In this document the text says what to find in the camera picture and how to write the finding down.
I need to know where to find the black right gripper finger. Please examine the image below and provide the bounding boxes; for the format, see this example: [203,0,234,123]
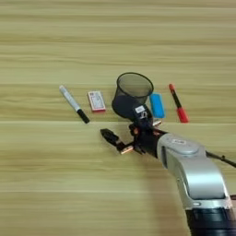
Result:
[100,127,126,151]

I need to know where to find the black box with white label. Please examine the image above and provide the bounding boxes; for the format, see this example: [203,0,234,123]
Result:
[133,103,154,128]

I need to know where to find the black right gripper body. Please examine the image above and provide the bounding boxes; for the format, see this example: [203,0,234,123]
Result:
[119,119,169,159]

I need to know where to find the red and black marker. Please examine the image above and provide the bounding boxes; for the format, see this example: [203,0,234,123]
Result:
[168,83,190,124]

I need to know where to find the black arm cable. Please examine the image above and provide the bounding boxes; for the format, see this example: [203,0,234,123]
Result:
[205,150,236,169]

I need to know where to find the white marker with black cap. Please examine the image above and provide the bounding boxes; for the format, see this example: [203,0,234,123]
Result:
[58,85,91,124]

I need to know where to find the small red card box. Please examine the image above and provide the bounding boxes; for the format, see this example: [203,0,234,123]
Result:
[87,90,107,113]

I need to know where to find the black mesh pen cup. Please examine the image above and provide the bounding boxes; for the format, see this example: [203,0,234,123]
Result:
[111,72,155,122]

